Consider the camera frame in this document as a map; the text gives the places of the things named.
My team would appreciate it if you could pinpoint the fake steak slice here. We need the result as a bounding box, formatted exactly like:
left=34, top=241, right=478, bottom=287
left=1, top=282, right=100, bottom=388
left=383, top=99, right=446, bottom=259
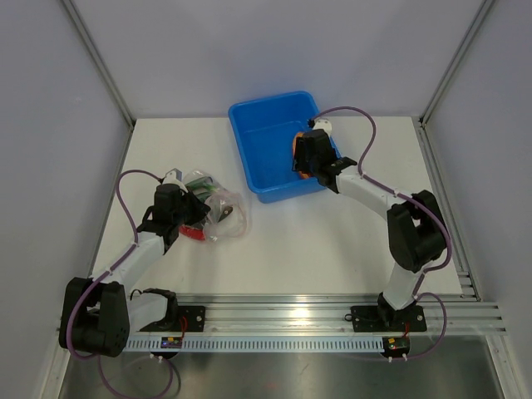
left=292, top=131, right=311, bottom=180

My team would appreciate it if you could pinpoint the red fake chili pepper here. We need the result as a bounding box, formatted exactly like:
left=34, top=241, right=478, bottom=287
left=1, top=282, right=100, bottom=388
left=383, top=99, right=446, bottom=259
left=180, top=225, right=205, bottom=241

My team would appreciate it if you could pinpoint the clear zip top bag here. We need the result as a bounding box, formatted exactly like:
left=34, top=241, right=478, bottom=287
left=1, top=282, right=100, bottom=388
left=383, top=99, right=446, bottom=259
left=184, top=170, right=249, bottom=243

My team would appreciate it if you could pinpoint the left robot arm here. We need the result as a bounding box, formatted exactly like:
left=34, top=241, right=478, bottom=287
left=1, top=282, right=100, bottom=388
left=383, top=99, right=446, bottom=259
left=59, top=183, right=210, bottom=360

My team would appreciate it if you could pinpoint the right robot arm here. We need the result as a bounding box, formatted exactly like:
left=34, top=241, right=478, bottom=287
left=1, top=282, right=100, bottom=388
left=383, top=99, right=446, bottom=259
left=293, top=129, right=451, bottom=329

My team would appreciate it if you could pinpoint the fake green onion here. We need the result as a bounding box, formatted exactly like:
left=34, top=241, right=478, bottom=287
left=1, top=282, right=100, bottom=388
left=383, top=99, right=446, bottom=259
left=185, top=176, right=218, bottom=201

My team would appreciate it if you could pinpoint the grey fake fish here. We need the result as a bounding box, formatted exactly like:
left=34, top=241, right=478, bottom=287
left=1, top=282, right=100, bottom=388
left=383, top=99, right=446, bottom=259
left=218, top=205, right=234, bottom=222

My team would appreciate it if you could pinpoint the blue plastic bin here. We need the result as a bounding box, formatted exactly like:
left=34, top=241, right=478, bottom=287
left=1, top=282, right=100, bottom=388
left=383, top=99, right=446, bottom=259
left=228, top=91, right=324, bottom=204

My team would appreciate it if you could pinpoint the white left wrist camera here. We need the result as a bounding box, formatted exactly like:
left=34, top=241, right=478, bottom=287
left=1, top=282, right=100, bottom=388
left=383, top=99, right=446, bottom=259
left=161, top=168, right=188, bottom=192

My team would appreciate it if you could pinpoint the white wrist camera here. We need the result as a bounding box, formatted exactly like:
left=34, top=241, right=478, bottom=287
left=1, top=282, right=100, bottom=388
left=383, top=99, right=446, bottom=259
left=308, top=118, right=333, bottom=136
left=161, top=168, right=188, bottom=192

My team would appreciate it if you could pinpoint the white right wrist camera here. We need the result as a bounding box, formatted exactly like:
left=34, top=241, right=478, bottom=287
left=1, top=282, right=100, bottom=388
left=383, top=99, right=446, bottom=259
left=308, top=118, right=333, bottom=136

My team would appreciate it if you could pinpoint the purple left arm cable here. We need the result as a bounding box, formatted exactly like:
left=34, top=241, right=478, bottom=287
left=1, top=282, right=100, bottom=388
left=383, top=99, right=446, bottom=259
left=66, top=169, right=165, bottom=359

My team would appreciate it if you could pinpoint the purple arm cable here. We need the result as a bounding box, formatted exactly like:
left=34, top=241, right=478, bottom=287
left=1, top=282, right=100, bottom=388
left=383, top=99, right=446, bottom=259
left=309, top=106, right=453, bottom=292
left=66, top=169, right=165, bottom=359

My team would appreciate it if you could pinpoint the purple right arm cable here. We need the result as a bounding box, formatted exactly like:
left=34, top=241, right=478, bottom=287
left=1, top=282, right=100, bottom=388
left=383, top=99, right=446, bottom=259
left=309, top=106, right=453, bottom=292

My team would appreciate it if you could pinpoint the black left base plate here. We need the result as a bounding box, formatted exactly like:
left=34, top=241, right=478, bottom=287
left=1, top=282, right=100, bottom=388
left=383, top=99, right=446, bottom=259
left=172, top=305, right=206, bottom=333

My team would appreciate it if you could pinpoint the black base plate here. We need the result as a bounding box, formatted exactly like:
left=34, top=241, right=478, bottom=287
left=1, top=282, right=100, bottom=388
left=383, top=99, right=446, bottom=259
left=350, top=304, right=427, bottom=333
left=172, top=305, right=206, bottom=333

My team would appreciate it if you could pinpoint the aluminium mounting rail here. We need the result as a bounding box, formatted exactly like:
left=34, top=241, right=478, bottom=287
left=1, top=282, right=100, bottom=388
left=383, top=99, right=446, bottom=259
left=56, top=293, right=508, bottom=336

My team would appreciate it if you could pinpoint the white slotted cable duct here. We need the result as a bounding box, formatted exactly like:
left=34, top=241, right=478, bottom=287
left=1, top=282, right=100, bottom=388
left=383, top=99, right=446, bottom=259
left=125, top=335, right=383, bottom=353

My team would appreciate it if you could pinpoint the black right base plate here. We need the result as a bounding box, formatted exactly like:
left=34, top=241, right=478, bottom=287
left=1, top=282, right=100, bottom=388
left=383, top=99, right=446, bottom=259
left=350, top=304, right=427, bottom=333

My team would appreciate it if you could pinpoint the left aluminium frame post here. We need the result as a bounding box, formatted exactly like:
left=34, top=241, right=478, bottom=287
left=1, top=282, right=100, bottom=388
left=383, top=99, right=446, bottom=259
left=60, top=0, right=135, bottom=130

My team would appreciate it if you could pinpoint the aluminium frame post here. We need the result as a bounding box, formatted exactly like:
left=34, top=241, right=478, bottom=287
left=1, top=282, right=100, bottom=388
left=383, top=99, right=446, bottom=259
left=60, top=0, right=135, bottom=130
left=419, top=0, right=497, bottom=128

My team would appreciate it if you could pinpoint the right aluminium frame post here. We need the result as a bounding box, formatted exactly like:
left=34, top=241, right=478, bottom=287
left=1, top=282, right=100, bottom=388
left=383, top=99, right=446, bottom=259
left=419, top=0, right=497, bottom=128

